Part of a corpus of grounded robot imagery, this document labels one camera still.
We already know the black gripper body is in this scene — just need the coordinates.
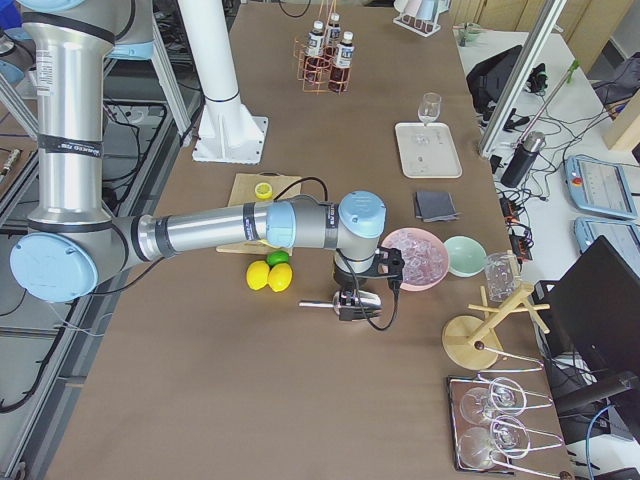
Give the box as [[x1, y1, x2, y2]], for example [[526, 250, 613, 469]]
[[333, 249, 375, 295]]

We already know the tea bottle white cap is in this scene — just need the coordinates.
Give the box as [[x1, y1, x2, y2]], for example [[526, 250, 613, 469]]
[[328, 31, 355, 92]]

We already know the copper wire bottle basket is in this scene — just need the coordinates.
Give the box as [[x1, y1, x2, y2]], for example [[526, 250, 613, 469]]
[[293, 1, 355, 95]]

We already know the metal ice scoop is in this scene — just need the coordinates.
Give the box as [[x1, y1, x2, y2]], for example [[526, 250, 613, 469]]
[[298, 291, 382, 321]]

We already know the yellow lemon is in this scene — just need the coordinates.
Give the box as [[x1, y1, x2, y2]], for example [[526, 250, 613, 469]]
[[245, 260, 270, 290], [267, 263, 293, 292]]

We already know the green lime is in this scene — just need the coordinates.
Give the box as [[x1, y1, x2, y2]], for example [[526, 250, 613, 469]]
[[266, 250, 290, 267]]

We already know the pink bowl with ice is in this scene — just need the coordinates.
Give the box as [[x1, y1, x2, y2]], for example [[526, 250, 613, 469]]
[[382, 227, 450, 292]]

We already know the grey folded cloth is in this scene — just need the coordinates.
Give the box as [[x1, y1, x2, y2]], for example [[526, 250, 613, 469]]
[[414, 190, 458, 223]]

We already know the green bowl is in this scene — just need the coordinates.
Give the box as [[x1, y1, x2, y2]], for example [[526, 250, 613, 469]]
[[444, 236, 486, 278]]

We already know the wooden mug tree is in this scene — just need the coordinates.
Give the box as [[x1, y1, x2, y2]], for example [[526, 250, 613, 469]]
[[442, 281, 550, 371]]

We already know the half lemon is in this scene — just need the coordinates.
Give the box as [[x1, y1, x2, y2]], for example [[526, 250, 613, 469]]
[[254, 182, 273, 200]]

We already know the wooden cutting board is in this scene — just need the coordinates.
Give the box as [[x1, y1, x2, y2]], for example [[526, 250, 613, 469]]
[[216, 173, 301, 255]]

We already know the cream rectangular tray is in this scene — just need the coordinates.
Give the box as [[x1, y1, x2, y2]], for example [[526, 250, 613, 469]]
[[395, 122, 462, 179]]

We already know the glass mug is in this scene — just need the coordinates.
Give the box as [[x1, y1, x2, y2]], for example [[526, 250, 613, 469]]
[[484, 251, 520, 302]]

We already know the upside-down wine glass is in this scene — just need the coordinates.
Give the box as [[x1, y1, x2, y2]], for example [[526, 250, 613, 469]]
[[459, 377, 527, 425], [457, 415, 531, 471]]

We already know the black tray with glasses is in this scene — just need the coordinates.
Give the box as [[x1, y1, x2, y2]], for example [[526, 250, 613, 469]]
[[445, 374, 571, 474]]

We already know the clear wine glass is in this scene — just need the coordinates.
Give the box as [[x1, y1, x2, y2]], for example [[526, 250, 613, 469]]
[[416, 92, 442, 144]]

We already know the black thermos bottle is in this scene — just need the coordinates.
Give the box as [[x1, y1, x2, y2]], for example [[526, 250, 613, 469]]
[[500, 131, 546, 188]]

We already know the black monitor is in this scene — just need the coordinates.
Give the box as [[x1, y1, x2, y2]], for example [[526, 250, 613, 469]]
[[534, 236, 639, 402]]

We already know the black backpack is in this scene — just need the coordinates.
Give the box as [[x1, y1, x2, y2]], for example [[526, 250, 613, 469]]
[[466, 45, 522, 113]]

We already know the blue teach pendant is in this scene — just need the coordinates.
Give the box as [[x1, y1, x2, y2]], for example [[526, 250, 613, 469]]
[[564, 154, 638, 220], [574, 216, 639, 265]]

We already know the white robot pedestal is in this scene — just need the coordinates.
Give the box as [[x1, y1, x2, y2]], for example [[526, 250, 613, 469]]
[[179, 0, 268, 165]]

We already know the aluminium frame post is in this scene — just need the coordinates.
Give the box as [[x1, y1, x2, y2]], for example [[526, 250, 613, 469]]
[[478, 0, 566, 158]]

